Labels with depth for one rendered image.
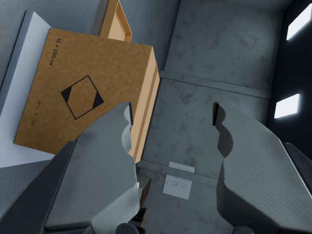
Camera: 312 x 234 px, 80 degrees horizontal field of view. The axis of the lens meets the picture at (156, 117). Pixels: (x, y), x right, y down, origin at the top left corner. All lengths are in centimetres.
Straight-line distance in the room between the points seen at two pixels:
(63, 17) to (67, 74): 21
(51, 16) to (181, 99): 788
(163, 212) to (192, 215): 115
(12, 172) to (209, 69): 862
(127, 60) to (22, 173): 43
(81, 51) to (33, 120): 20
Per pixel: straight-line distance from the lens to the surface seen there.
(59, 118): 49
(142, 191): 618
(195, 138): 815
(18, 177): 65
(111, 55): 48
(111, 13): 89
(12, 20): 54
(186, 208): 847
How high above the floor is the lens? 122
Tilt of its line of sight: 7 degrees down
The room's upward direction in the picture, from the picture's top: 103 degrees clockwise
